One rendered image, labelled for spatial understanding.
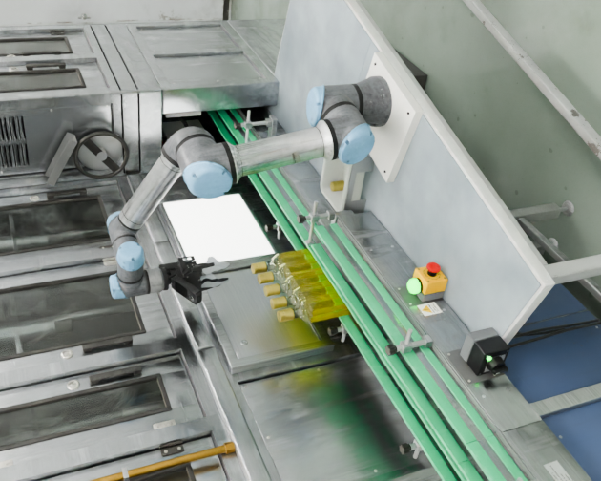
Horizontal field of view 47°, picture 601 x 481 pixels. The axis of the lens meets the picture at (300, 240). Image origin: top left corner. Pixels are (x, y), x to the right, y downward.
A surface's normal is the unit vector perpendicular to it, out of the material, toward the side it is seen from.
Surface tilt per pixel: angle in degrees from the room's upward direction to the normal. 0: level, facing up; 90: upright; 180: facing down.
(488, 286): 0
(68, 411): 90
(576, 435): 90
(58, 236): 90
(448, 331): 90
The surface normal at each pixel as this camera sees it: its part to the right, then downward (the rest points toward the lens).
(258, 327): 0.12, -0.80
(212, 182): 0.23, 0.75
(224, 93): 0.39, 0.59
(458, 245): -0.92, 0.15
